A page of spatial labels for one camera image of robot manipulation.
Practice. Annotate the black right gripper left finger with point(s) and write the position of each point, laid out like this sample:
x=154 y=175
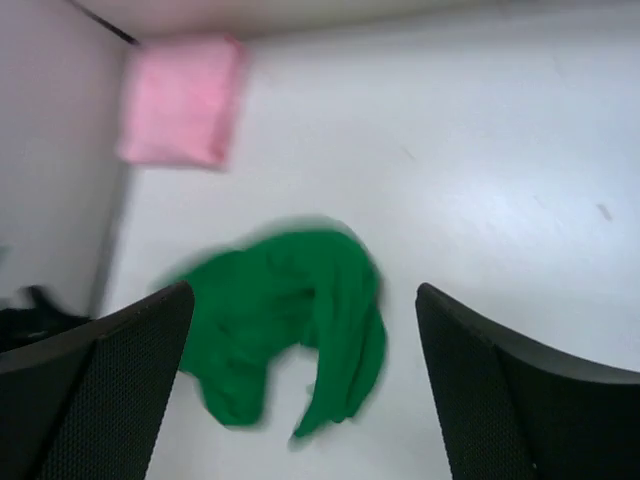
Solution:
x=84 y=398

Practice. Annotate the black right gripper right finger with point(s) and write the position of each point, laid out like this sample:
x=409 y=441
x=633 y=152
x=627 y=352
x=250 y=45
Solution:
x=510 y=407

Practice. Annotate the green t shirt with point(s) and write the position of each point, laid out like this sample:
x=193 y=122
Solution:
x=310 y=283

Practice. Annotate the folded pink t shirt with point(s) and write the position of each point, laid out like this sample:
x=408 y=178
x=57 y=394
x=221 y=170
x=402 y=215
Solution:
x=179 y=101

